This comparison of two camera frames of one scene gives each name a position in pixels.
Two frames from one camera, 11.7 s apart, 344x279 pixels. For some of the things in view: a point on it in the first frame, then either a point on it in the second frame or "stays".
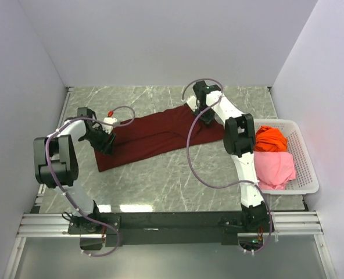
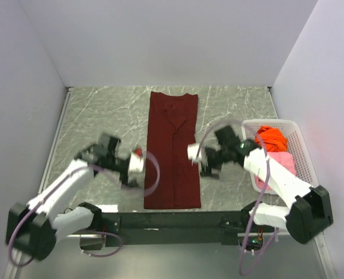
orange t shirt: x=268 y=139 stays
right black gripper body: x=207 y=115 -> x=215 y=161
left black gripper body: x=98 y=138 -> x=118 y=165
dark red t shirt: x=165 y=128 -> x=172 y=179
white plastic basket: x=307 y=181 stays
